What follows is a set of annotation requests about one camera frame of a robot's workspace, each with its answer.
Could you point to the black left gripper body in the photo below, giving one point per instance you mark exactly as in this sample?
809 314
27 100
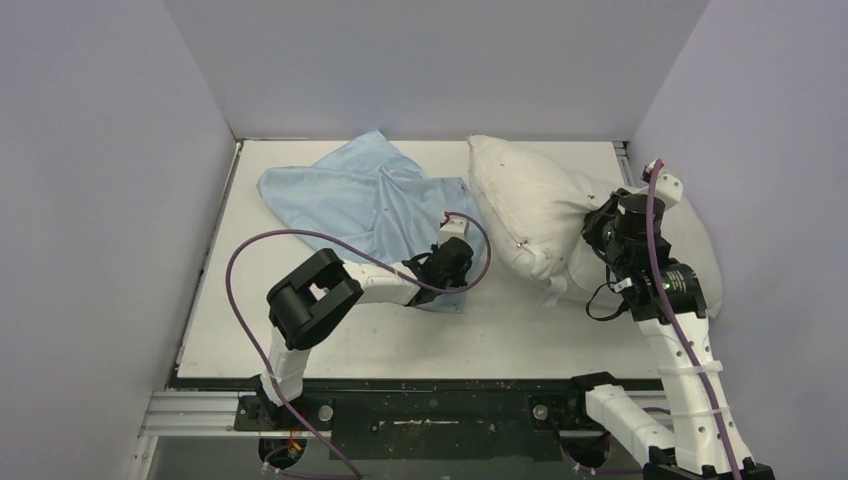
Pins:
454 281

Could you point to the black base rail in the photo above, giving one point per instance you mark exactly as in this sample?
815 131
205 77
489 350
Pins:
469 419

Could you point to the white pillow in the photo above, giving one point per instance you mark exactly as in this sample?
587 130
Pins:
533 211

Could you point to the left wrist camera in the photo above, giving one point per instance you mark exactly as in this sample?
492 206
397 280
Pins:
453 228

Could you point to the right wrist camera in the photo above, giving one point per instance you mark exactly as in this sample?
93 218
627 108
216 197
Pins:
668 188

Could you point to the light blue pillowcase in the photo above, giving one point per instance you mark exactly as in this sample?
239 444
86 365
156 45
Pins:
368 194

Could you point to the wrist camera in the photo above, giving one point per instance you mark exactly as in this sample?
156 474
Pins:
668 188
453 228

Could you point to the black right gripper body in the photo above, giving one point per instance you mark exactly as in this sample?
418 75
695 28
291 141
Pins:
597 225

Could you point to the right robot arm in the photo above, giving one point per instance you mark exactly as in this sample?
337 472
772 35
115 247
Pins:
665 300

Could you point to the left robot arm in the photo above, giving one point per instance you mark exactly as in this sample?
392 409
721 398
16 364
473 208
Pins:
307 305

